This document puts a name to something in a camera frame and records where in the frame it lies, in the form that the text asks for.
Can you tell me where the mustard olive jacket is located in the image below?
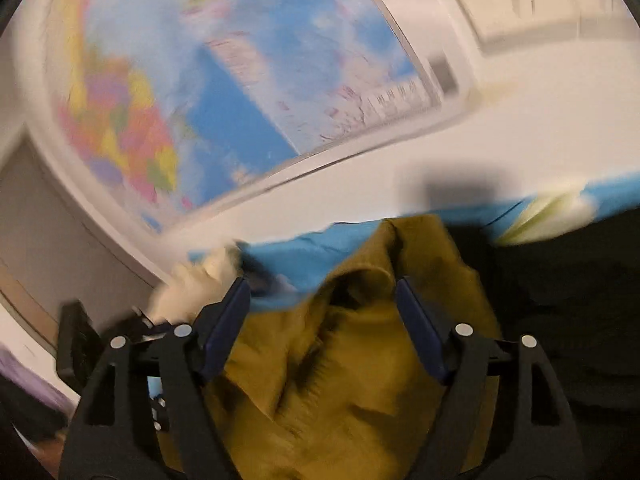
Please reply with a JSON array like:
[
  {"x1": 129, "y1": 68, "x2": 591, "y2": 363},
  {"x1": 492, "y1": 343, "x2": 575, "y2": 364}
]
[{"x1": 204, "y1": 216, "x2": 500, "y2": 479}]

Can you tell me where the grey door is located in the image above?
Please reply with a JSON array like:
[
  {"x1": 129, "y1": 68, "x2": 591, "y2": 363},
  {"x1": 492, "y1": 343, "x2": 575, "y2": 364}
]
[{"x1": 1, "y1": 127, "x2": 160, "y2": 352}]

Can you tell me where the cream pillow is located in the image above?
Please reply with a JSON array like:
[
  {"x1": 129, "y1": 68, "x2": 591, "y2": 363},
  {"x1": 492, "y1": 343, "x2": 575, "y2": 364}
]
[{"x1": 146, "y1": 245, "x2": 240, "y2": 324}]

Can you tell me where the blue floral bed sheet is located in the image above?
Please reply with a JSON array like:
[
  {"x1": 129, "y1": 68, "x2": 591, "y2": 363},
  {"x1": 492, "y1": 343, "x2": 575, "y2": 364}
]
[{"x1": 188, "y1": 171, "x2": 640, "y2": 313}]

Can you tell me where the colourful wall map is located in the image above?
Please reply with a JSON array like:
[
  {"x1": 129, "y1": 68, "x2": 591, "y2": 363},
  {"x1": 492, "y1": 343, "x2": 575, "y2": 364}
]
[{"x1": 42, "y1": 0, "x2": 470, "y2": 232}]

